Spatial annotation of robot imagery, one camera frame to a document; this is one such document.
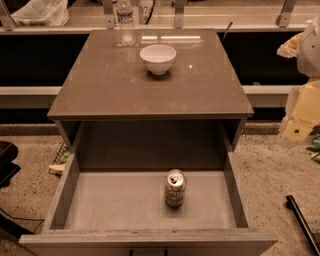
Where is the black drawer handle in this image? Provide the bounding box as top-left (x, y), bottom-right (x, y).
top-left (128, 248), bottom-right (169, 256)

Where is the black cable on floor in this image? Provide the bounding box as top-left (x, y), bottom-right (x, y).
top-left (0, 208), bottom-right (46, 238)

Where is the white plastic bag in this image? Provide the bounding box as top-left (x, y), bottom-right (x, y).
top-left (11, 0), bottom-right (69, 26)

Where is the white ceramic bowl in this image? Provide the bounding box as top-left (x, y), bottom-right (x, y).
top-left (140, 44), bottom-right (177, 75)

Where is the clear plastic water bottle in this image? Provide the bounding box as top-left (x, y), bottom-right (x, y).
top-left (116, 0), bottom-right (134, 29)

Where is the brown cabinet with counter top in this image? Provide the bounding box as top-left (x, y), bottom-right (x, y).
top-left (48, 29), bottom-right (253, 171)

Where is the green snack bag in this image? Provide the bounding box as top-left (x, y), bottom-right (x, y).
top-left (307, 133), bottom-right (320, 164)

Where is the wire basket with items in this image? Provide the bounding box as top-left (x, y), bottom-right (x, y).
top-left (49, 143), bottom-right (70, 176)

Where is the black chair base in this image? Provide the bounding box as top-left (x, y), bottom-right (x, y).
top-left (0, 141), bottom-right (20, 187)

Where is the open grey top drawer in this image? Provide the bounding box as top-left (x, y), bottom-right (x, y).
top-left (20, 145), bottom-right (277, 256)

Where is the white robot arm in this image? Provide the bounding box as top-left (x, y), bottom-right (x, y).
top-left (277, 15), bottom-right (320, 143)

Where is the black metal bar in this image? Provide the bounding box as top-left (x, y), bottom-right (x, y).
top-left (286, 195), bottom-right (320, 256)

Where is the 7up soda can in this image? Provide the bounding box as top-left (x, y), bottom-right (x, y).
top-left (164, 169), bottom-right (187, 208)

